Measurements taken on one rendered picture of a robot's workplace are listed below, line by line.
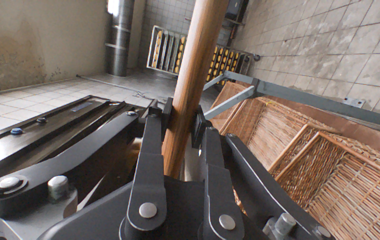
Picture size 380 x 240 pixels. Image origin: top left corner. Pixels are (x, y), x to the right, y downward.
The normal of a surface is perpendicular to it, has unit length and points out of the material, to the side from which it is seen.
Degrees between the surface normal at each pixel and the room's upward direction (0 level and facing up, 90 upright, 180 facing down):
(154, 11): 90
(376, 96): 0
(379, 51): 0
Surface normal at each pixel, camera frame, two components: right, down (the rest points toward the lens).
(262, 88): 0.03, 0.36
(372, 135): -0.97, -0.22
